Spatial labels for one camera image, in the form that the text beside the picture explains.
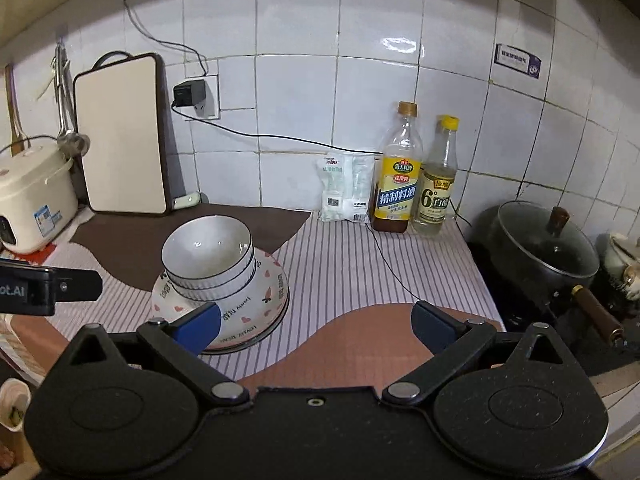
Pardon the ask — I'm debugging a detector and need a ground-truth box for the cooking wine bottle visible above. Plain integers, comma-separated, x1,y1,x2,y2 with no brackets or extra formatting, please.
372,101,420,235

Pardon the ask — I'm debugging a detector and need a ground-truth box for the black power adapter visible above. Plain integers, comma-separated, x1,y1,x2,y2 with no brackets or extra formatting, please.
172,79,207,109

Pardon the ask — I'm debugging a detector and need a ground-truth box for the blue wall sticker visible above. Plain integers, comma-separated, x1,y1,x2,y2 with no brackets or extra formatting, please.
493,43,542,81

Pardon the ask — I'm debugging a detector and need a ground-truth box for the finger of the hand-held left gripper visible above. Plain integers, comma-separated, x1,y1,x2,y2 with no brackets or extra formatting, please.
54,269,104,303

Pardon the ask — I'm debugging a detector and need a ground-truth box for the white vinegar bottle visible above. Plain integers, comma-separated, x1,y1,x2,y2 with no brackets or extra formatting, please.
412,114,460,237

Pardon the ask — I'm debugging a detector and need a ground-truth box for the glass pot lid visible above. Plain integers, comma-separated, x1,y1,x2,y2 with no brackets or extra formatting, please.
494,201,601,279

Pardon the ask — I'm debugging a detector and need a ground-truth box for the striped counter mat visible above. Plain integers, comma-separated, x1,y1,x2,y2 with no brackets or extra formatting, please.
0,204,507,397

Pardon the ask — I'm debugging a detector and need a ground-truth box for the white rice cooker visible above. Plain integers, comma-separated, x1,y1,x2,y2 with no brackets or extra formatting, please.
0,134,81,256

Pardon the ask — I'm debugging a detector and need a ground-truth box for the cream ceramic pot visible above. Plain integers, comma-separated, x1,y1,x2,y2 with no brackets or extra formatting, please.
597,232,640,307

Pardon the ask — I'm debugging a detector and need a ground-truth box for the metal ladle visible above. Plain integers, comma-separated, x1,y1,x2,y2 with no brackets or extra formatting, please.
52,44,91,159

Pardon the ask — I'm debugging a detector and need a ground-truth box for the white wall socket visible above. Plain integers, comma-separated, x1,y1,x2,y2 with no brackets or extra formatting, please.
184,73,221,121

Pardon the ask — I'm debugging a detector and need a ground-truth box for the black pot with wooden handle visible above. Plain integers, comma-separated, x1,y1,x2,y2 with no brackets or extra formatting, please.
486,200,627,347

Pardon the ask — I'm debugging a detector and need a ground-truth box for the black stove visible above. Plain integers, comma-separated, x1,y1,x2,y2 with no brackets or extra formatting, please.
464,237,640,377

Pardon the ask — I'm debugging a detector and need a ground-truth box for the wooden spatula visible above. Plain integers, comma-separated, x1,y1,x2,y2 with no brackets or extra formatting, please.
4,63,27,156

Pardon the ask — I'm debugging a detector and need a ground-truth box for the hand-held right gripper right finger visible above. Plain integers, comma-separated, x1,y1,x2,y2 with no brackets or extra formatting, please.
382,301,576,406

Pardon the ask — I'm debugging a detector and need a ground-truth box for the cream cutting board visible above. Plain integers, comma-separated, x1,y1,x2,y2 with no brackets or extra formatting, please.
73,51,174,217

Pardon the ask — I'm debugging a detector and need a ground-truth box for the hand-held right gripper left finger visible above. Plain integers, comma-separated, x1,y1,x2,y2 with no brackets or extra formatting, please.
67,302,251,409

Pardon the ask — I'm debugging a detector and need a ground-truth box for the white paper cup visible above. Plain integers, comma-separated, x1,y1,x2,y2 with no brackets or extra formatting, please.
0,377,32,434

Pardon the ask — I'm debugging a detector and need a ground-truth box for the white salt bag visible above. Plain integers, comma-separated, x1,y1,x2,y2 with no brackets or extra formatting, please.
318,152,376,224

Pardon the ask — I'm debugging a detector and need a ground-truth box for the white bowl with dark rim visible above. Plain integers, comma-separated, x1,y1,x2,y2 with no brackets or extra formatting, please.
161,214,254,282
164,242,259,304

